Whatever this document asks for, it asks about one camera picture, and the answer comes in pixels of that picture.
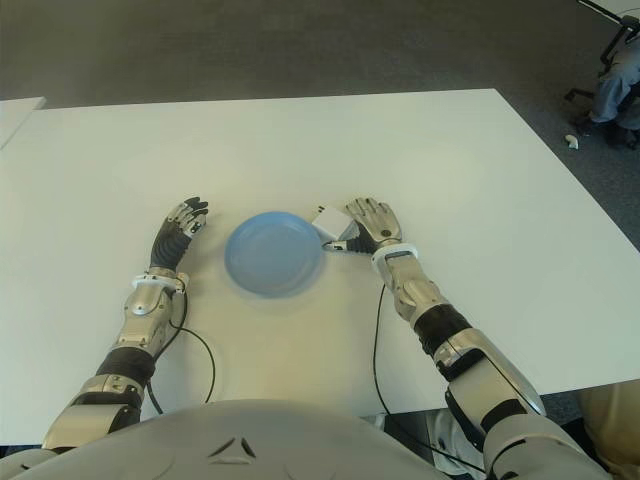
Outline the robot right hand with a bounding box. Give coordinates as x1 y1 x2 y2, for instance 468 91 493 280
322 197 404 256

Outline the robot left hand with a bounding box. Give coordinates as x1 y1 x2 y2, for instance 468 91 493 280
149 197 210 269

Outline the white charger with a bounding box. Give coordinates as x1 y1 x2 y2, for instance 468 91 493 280
309 203 354 241

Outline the blue plate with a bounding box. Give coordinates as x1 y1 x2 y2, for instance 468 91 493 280
223 210 324 300

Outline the white side table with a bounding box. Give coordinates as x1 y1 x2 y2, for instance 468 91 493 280
0 95 46 150

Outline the grey robot torso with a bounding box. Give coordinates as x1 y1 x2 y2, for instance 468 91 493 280
14 398 486 480

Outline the seated person in jeans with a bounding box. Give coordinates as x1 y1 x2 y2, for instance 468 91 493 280
589 54 640 149

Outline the black office chair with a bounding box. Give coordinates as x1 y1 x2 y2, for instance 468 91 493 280
564 14 640 109

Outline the beige rounded object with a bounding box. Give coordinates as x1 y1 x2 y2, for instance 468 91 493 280
579 384 640 480

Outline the white table corner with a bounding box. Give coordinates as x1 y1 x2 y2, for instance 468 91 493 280
577 0 640 16

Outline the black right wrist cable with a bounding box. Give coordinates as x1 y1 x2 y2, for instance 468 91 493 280
372 284 486 474

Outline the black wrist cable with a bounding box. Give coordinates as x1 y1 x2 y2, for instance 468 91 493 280
372 284 486 474
144 289 216 416

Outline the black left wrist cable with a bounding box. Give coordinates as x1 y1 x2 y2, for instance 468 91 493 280
144 289 216 416

